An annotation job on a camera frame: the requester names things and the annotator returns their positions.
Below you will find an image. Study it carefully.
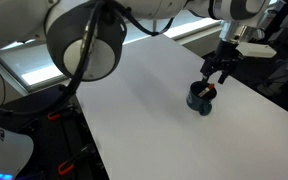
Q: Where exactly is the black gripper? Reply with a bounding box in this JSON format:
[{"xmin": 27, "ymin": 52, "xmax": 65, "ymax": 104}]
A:
[{"xmin": 199, "ymin": 39, "xmax": 243, "ymax": 85}]

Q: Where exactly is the gray window frame post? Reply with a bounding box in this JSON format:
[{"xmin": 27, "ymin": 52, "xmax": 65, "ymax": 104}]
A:
[{"xmin": 152, "ymin": 19, "xmax": 161, "ymax": 34}]

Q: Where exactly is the orange capped white marker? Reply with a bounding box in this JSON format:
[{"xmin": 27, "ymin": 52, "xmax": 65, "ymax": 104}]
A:
[{"xmin": 198, "ymin": 82, "xmax": 216, "ymax": 98}]

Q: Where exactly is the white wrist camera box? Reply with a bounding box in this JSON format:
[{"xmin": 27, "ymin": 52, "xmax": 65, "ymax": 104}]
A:
[{"xmin": 236, "ymin": 41, "xmax": 278, "ymax": 60}]

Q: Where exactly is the dark blue mug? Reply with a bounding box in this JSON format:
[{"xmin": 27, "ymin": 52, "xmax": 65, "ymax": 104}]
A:
[{"xmin": 186, "ymin": 79, "xmax": 218, "ymax": 117}]

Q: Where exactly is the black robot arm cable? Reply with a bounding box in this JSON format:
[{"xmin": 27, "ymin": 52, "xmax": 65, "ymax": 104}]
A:
[{"xmin": 0, "ymin": 0, "xmax": 177, "ymax": 117}]

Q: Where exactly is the gray office chair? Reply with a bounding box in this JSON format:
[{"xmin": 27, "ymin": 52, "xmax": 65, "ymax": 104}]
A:
[{"xmin": 257, "ymin": 53, "xmax": 288, "ymax": 98}]

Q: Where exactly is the thin black wall cable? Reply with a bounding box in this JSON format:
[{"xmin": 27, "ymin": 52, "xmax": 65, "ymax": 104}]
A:
[{"xmin": 0, "ymin": 74, "xmax": 7, "ymax": 107}]

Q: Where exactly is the black clamp orange handle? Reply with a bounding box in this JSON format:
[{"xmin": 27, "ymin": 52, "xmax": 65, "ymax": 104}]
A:
[
  {"xmin": 47, "ymin": 104, "xmax": 79, "ymax": 121},
  {"xmin": 57, "ymin": 144, "xmax": 96, "ymax": 176}
]

